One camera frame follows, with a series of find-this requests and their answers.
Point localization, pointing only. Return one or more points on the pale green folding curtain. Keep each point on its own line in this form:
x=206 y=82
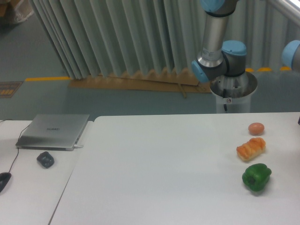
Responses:
x=104 y=37

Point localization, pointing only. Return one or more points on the silver closed laptop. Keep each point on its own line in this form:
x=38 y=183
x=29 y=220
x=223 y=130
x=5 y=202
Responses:
x=53 y=131

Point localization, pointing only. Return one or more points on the green bell pepper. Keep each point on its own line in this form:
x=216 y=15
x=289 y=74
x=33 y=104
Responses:
x=256 y=177

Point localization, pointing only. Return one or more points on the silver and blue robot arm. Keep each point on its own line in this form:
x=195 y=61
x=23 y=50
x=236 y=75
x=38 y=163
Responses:
x=228 y=58

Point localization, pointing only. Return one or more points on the black small controller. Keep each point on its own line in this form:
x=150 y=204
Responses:
x=45 y=159

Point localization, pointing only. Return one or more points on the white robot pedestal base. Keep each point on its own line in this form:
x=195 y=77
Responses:
x=233 y=94

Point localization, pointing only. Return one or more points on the orange bread loaf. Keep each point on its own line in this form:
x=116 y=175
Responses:
x=251 y=149

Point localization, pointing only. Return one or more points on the clear plastic wrapped box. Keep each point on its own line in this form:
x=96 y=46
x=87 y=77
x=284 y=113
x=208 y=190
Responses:
x=15 y=11

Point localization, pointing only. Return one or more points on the brown egg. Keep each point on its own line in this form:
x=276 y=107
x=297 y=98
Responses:
x=256 y=128

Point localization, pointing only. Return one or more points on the black computer mouse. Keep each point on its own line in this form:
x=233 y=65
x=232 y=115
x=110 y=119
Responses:
x=4 y=179

